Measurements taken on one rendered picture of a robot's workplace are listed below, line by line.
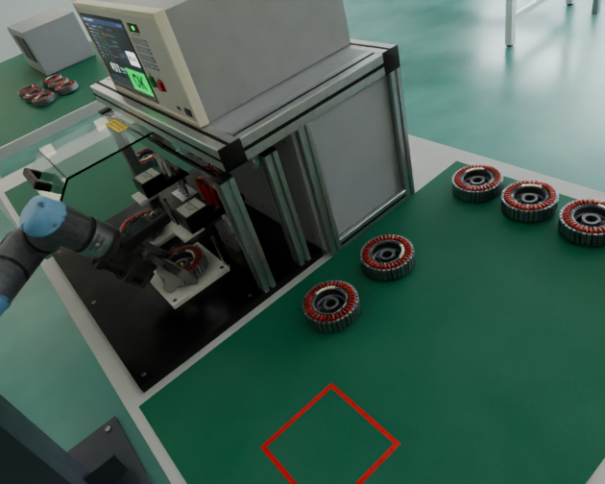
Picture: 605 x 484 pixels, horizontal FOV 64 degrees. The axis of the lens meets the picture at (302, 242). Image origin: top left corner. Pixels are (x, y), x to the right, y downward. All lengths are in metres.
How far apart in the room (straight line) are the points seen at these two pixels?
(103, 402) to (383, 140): 1.53
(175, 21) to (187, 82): 0.10
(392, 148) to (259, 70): 0.35
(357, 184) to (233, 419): 0.55
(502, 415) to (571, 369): 0.14
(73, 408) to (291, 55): 1.66
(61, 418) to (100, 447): 0.28
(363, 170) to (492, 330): 0.43
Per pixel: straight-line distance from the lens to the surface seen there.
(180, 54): 0.90
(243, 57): 0.96
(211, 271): 1.13
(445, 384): 0.86
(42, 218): 0.97
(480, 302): 0.97
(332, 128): 0.99
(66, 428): 2.18
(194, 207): 1.10
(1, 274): 1.00
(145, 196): 1.30
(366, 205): 1.13
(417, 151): 1.40
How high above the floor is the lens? 1.48
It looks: 39 degrees down
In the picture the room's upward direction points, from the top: 18 degrees counter-clockwise
